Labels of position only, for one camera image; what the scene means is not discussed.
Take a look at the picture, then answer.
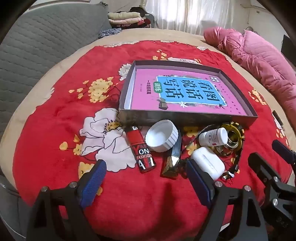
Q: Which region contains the beige bed sheet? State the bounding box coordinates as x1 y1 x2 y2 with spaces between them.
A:
0 28 296 186

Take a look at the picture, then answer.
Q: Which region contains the black and gold lighter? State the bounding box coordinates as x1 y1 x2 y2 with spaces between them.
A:
160 136 184 179

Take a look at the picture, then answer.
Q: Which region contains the pink padded jacket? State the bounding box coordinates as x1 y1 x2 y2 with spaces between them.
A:
203 26 296 114

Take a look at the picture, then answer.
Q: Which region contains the white pill bottle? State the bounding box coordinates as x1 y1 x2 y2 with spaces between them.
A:
198 127 228 147

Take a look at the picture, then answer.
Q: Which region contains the red floral blanket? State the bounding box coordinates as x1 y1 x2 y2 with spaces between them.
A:
13 40 290 232

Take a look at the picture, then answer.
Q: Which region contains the blue patterned cloth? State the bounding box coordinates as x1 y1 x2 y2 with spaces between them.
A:
99 28 122 39

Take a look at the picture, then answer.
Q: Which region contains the white ribbed ramekin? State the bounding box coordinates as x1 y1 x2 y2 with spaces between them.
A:
145 119 181 153

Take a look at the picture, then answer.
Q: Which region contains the white curtain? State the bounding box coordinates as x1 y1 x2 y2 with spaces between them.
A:
143 0 250 35

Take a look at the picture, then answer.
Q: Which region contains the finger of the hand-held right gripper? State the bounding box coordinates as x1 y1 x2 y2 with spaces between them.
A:
248 152 296 230
272 140 296 169

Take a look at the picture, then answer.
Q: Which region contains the pile of folded clothes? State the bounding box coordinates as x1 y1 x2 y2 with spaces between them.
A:
107 7 158 29

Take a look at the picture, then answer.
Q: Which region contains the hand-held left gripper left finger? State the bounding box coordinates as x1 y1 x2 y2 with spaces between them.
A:
26 159 107 241

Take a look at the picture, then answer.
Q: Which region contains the grey quilted cover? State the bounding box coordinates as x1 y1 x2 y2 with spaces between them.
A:
0 3 111 137

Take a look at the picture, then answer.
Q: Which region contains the chrome pipe fitting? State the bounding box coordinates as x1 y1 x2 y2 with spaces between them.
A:
223 131 241 149

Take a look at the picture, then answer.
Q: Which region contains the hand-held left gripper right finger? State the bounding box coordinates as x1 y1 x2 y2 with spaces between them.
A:
186 159 270 241

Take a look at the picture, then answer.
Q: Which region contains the white earbuds case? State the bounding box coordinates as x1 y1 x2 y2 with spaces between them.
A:
191 146 226 180

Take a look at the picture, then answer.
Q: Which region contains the grey cardboard box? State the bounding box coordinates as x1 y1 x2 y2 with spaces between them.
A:
118 60 258 128

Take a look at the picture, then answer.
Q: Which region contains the pink book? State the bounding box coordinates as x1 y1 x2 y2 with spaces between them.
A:
130 68 252 116

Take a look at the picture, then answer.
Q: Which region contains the black and yellow wristwatch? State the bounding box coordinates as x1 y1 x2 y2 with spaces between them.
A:
180 123 246 181

